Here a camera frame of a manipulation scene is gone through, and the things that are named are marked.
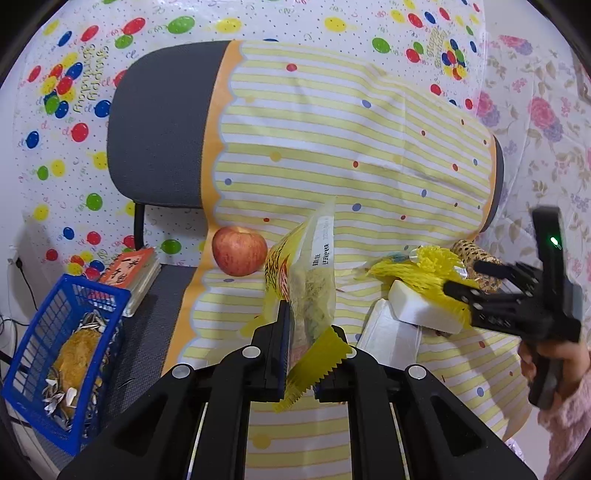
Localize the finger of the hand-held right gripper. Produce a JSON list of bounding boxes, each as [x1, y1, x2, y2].
[[473, 259, 532, 291], [442, 280, 492, 315]]

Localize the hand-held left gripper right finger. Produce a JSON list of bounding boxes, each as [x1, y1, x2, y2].
[[314, 325, 539, 480]]

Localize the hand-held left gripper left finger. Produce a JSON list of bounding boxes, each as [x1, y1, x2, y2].
[[58, 300, 296, 480]]

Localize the yellow foam fruit net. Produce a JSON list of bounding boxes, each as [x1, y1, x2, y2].
[[367, 246, 477, 326]]

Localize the yellow snack packet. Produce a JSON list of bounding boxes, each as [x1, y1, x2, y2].
[[242, 196, 354, 414]]

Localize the blue plastic basket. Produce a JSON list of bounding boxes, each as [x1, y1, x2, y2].
[[2, 274, 133, 457]]

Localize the person's right hand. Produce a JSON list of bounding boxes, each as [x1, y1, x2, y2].
[[518, 342, 591, 394]]

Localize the brown woven holder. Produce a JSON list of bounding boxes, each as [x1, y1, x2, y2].
[[450, 240, 505, 294]]

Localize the white foam block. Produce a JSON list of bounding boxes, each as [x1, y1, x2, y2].
[[388, 279, 465, 336]]

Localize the white paper packet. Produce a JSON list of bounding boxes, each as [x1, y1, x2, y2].
[[355, 299, 424, 366]]

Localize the red apple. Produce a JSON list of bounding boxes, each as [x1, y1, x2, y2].
[[211, 226, 269, 278]]

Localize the floral print cloth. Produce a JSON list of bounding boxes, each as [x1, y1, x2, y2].
[[475, 32, 591, 301]]

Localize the orange cover booklet stack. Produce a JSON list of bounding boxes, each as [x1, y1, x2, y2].
[[98, 247, 162, 317]]

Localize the sunflower seed packets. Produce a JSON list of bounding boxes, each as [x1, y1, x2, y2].
[[42, 310, 115, 428]]

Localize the yellow striped dotted cloth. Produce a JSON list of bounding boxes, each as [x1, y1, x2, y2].
[[161, 39, 533, 480]]

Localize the brown spongy lump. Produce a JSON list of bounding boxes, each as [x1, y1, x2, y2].
[[50, 330, 105, 408]]

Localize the grey office chair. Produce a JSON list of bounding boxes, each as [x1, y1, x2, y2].
[[92, 41, 505, 416]]

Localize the black cable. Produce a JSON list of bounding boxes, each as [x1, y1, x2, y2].
[[8, 246, 40, 325]]

